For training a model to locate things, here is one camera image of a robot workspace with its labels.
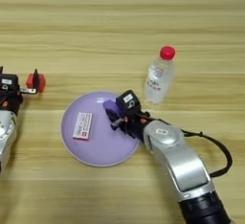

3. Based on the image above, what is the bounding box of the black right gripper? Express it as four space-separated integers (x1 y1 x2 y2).
104 107 151 140

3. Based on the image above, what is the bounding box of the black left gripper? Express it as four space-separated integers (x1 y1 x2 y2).
0 65 40 113

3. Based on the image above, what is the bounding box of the red cube block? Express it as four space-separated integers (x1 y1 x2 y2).
26 73 47 94

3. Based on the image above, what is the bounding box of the lilac round plate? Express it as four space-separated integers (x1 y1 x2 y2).
60 91 142 168

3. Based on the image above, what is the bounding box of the white red eraser box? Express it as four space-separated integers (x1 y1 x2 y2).
72 112 93 141

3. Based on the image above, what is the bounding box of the clear bottle red cap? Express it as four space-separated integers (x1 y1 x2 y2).
143 45 176 105

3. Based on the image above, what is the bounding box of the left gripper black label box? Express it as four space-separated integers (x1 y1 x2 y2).
0 73 19 92

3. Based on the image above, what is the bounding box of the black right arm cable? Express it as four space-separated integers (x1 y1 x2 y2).
178 128 234 178

